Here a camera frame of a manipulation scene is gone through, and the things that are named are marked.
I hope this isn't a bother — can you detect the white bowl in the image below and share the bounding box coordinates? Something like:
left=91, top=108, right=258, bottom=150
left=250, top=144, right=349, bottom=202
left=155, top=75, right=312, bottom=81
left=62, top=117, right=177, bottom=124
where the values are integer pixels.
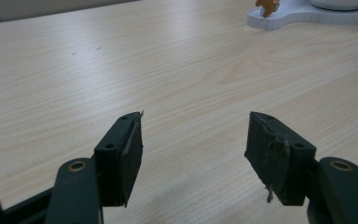
left=310, top=0, right=358, bottom=11

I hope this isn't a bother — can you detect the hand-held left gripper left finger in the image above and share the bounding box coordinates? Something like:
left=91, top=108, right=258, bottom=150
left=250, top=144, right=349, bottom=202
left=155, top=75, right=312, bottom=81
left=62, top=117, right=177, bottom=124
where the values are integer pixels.
left=44, top=111, right=145, bottom=224

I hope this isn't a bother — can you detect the brown bear figure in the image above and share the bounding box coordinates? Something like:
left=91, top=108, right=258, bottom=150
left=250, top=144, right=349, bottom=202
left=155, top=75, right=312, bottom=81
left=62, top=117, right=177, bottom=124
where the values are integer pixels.
left=255, top=0, right=282, bottom=19

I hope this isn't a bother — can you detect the white tray with ribbed edge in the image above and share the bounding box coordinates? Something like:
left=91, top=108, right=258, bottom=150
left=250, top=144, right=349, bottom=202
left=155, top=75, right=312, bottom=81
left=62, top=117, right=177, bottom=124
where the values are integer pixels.
left=245, top=0, right=358, bottom=31

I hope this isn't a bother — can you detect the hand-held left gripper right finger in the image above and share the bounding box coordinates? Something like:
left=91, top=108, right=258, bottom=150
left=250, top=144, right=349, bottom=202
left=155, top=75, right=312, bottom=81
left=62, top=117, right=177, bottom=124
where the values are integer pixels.
left=243, top=111, right=358, bottom=224

